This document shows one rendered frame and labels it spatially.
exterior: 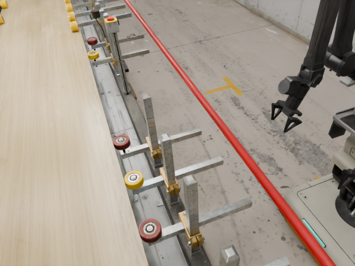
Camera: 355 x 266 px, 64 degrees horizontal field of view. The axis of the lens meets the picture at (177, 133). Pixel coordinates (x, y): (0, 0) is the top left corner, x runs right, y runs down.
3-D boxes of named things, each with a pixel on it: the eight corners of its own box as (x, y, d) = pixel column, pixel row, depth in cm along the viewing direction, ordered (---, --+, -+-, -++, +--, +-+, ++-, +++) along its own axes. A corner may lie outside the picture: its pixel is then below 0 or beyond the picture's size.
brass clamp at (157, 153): (156, 141, 153) (155, 134, 150) (164, 158, 144) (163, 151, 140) (145, 144, 152) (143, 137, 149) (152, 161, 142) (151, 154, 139)
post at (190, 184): (196, 246, 119) (193, 171, 87) (199, 254, 117) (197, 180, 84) (188, 249, 118) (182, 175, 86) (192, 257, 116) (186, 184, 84)
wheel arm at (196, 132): (199, 132, 156) (199, 126, 153) (202, 136, 154) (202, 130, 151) (121, 155, 147) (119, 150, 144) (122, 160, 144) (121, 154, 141)
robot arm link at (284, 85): (325, 76, 109) (309, 65, 116) (304, 71, 104) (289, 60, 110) (306, 102, 116) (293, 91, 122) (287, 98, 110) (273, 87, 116)
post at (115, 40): (129, 89, 206) (115, 28, 176) (130, 93, 203) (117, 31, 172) (123, 91, 205) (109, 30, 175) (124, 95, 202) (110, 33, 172)
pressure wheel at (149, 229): (151, 257, 105) (147, 242, 98) (139, 242, 110) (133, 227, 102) (168, 243, 109) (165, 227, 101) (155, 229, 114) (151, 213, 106)
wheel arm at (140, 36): (143, 37, 242) (142, 32, 240) (144, 39, 240) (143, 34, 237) (91, 48, 233) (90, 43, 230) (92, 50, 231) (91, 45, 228)
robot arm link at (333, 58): (361, 61, 113) (351, 55, 117) (349, 51, 108) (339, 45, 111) (343, 80, 117) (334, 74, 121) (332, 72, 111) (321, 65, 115)
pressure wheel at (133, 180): (129, 202, 124) (124, 186, 116) (127, 188, 130) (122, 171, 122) (148, 198, 125) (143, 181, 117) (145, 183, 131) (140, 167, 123)
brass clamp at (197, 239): (192, 215, 116) (191, 208, 113) (205, 244, 107) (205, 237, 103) (177, 220, 115) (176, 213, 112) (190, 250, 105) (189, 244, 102)
